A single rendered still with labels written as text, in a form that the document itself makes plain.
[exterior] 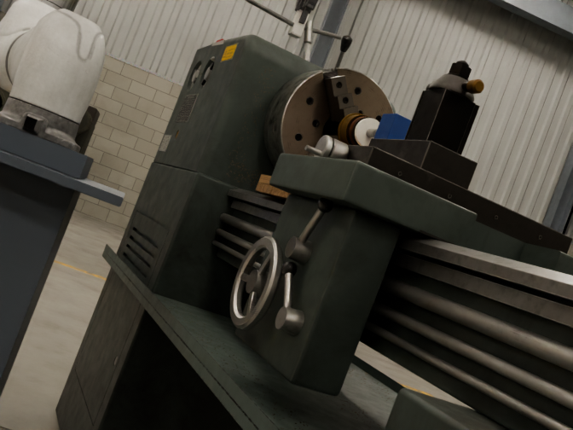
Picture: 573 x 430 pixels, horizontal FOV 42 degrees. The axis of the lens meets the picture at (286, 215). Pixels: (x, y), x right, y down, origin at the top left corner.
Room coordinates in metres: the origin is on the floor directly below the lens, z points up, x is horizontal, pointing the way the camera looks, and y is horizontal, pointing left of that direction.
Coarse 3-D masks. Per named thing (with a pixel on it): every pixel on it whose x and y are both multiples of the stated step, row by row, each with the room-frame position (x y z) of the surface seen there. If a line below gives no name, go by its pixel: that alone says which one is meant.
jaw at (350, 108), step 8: (328, 72) 1.79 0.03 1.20; (336, 72) 1.80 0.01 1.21; (328, 80) 1.77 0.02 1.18; (336, 80) 1.76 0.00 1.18; (344, 80) 1.77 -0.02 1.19; (328, 88) 1.78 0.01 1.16; (336, 88) 1.76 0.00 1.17; (344, 88) 1.77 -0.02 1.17; (328, 96) 1.79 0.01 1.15; (336, 96) 1.75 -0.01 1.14; (344, 96) 1.76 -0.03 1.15; (328, 104) 1.80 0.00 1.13; (336, 104) 1.76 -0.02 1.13; (344, 104) 1.75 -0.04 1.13; (352, 104) 1.76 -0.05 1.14; (336, 112) 1.77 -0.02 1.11; (344, 112) 1.73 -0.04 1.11; (352, 112) 1.74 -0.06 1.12; (336, 120) 1.78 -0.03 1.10
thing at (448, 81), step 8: (440, 80) 1.25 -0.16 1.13; (448, 80) 1.24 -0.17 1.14; (456, 80) 1.24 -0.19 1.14; (464, 80) 1.25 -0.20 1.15; (432, 88) 1.27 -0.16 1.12; (440, 88) 1.25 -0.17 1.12; (448, 88) 1.24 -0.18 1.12; (456, 88) 1.23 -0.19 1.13; (464, 96) 1.24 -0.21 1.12; (472, 96) 1.25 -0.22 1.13
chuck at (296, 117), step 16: (304, 80) 1.78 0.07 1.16; (320, 80) 1.79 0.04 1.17; (352, 80) 1.82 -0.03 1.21; (368, 80) 1.83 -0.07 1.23; (288, 96) 1.78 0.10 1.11; (304, 96) 1.78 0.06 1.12; (320, 96) 1.79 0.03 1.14; (352, 96) 1.82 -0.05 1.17; (368, 96) 1.84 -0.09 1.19; (384, 96) 1.85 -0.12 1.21; (272, 112) 1.84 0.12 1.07; (288, 112) 1.77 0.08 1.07; (304, 112) 1.78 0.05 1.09; (320, 112) 1.80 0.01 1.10; (368, 112) 1.84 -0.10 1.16; (384, 112) 1.86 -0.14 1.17; (272, 128) 1.83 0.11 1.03; (288, 128) 1.78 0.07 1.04; (304, 128) 1.79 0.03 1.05; (320, 128) 1.80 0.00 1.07; (272, 144) 1.84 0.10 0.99; (288, 144) 1.78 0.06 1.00; (304, 144) 1.80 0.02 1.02
